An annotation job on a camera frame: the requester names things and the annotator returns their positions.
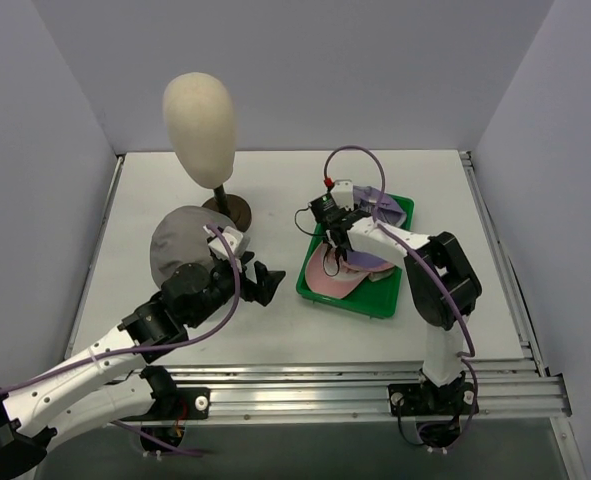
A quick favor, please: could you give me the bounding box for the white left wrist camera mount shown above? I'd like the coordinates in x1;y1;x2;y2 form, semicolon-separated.
204;224;250;260

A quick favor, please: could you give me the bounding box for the aluminium frame rail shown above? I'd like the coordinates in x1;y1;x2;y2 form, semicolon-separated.
28;152;574;431

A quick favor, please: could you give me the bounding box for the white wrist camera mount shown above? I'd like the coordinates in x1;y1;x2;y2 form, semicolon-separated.
204;224;250;260
324;177;355;211

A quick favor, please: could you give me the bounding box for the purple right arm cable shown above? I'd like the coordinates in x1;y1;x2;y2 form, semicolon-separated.
322;144;479;451

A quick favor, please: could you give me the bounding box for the pink baseball cap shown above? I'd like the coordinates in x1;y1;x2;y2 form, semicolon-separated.
304;243;395;299

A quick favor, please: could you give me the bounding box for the grey bucket hat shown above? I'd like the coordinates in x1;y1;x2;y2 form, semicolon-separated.
149;206;238;289

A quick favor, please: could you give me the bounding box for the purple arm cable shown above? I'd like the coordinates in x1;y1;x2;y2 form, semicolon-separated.
322;144;479;451
0;224;241;459

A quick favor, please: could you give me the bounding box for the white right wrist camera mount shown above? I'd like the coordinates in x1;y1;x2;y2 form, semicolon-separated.
324;177;355;211

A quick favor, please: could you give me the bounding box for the brown mannequin stand base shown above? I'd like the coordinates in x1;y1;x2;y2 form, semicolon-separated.
202;185;252;232

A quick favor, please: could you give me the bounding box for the green plastic tray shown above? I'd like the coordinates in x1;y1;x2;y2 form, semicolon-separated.
295;194;416;321

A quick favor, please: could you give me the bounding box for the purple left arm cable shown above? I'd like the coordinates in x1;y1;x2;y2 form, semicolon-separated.
0;224;241;459

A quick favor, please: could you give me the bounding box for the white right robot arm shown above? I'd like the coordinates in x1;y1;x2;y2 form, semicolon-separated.
309;194;482;413

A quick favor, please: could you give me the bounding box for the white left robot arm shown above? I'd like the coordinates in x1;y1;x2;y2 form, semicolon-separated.
0;252;286;479

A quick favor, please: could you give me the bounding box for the purple baseball cap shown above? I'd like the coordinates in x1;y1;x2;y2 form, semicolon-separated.
347;186;407;272

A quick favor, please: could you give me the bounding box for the beige mannequin head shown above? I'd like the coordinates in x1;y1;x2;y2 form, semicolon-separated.
163;72;236;189

